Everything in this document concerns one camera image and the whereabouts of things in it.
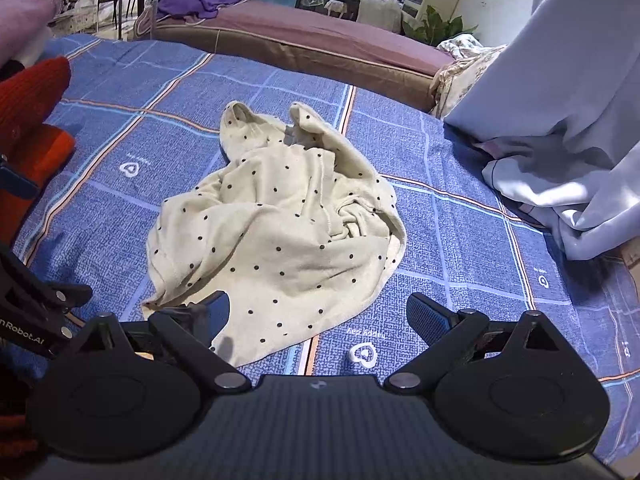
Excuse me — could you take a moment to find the floral beige pillow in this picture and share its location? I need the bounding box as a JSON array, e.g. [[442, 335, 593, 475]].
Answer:
[[430, 34, 508, 119]]

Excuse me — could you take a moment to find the pink fuzzy garment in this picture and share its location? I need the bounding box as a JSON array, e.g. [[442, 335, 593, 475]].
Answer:
[[0, 0, 62, 65]]

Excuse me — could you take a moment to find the red orange sleeve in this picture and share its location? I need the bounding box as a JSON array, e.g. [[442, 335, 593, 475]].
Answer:
[[1, 56, 75, 245]]

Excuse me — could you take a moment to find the green potted plant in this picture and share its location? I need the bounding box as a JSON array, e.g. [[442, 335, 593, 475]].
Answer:
[[402, 6, 477, 47]]

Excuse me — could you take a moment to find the cream polka dot shirt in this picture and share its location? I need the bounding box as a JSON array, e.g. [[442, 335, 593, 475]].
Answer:
[[142, 101, 407, 366]]

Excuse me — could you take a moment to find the blue plaid bed sheet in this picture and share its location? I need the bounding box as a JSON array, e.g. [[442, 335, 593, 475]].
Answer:
[[14, 35, 639, 463]]

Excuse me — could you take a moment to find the light grey blue duvet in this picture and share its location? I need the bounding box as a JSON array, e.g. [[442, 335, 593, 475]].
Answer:
[[445, 0, 639, 260]]

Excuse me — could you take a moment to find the purple cloth on bed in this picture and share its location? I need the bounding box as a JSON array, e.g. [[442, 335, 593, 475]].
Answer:
[[156, 0, 243, 20]]

